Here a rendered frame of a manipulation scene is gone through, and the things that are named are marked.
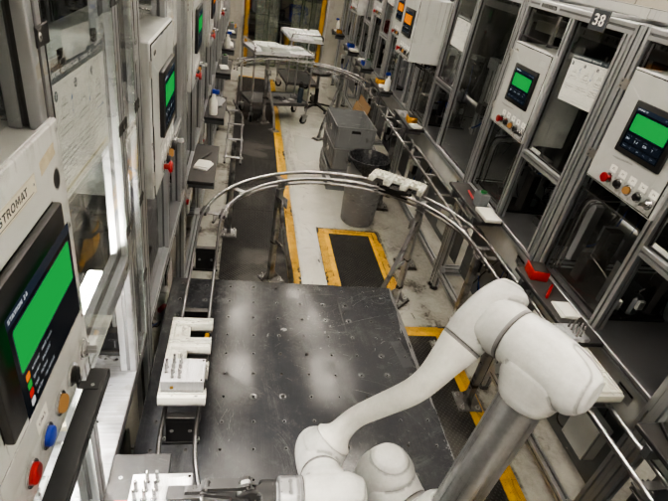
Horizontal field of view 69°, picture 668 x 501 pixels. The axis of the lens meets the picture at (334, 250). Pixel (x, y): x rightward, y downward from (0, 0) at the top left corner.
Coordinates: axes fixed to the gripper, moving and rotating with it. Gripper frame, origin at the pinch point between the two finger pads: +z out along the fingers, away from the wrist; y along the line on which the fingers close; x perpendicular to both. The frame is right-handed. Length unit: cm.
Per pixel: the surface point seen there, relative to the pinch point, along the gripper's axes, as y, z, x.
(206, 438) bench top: -35, -4, -41
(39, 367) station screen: 55, 17, 14
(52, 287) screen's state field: 62, 17, 7
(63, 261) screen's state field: 63, 17, 2
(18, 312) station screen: 66, 17, 16
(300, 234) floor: -103, -65, -289
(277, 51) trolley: -14, -46, -565
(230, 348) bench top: -35, -10, -82
